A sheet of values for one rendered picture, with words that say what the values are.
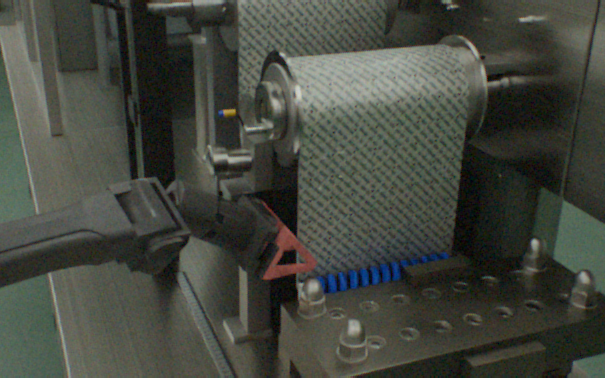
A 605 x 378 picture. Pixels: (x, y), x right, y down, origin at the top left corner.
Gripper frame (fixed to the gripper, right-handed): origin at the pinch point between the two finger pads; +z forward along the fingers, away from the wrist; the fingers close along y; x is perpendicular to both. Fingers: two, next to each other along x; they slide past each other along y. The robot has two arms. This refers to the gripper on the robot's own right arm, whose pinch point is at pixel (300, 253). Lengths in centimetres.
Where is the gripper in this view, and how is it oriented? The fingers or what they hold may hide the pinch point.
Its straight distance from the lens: 99.0
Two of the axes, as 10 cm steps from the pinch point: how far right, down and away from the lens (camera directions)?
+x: 4.9, -8.6, -1.6
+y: 3.9, 3.8, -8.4
